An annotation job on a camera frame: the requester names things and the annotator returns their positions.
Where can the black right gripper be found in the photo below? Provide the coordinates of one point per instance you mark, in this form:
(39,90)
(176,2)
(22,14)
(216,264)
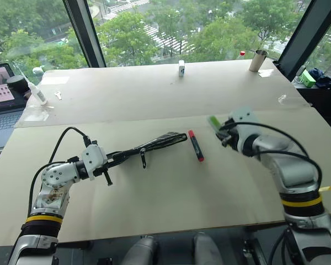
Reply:
(232,138)

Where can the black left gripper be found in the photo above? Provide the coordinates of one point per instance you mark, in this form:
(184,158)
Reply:
(102,168)

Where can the green highlighter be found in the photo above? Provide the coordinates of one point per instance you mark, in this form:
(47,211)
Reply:
(213,121)

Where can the black grid pouch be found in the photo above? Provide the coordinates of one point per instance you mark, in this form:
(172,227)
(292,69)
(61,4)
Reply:
(165,139)

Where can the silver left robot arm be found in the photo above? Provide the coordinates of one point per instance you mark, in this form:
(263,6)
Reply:
(55,176)

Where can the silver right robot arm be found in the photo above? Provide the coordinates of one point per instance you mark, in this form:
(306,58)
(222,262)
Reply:
(292,165)

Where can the red marker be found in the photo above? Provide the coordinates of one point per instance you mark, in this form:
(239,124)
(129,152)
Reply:
(196,147)

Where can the clear tape patch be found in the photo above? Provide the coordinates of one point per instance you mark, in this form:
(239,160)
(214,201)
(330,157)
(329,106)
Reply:
(286,98)
(36,113)

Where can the white tape patch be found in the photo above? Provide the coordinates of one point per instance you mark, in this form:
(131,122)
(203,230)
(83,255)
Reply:
(266,73)

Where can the small white box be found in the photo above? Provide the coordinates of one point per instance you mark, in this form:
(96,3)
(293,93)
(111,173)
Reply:
(181,68)

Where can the metal cup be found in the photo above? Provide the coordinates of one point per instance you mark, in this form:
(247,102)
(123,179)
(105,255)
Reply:
(258,62)

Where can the red-capped clear bottle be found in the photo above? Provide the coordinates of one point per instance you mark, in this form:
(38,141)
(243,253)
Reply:
(242,53)

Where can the dark grey rounded shape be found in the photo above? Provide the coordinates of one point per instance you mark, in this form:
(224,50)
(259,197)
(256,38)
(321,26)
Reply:
(207,248)
(142,252)

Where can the small white key-shaped piece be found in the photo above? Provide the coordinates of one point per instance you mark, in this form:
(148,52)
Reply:
(58,95)

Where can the green box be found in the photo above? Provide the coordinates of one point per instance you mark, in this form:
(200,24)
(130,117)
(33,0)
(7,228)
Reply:
(309,79)

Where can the white squeeze bottle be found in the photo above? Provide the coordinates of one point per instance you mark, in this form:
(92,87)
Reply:
(38,95)

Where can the yellow tag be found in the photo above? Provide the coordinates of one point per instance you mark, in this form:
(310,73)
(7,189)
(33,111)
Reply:
(326,189)

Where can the dark blue cloth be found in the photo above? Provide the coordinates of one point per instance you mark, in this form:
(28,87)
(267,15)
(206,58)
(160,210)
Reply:
(324,78)

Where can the grey laptop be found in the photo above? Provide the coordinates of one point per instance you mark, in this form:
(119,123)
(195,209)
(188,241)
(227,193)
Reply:
(2,121)

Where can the pale green round object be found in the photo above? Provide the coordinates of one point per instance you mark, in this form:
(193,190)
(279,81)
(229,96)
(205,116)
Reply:
(38,71)

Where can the black round puck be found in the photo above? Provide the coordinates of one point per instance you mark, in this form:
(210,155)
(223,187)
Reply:
(18,83)

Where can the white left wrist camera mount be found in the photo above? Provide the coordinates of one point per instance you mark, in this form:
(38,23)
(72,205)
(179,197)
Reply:
(92,158)

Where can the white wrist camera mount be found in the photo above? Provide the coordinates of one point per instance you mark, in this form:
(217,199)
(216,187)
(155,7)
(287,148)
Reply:
(92,158)
(244,116)

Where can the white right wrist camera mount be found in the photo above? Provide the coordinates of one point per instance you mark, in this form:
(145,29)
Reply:
(244,116)

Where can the dark window frame post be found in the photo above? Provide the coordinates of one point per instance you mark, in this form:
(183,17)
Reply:
(84,30)
(306,30)

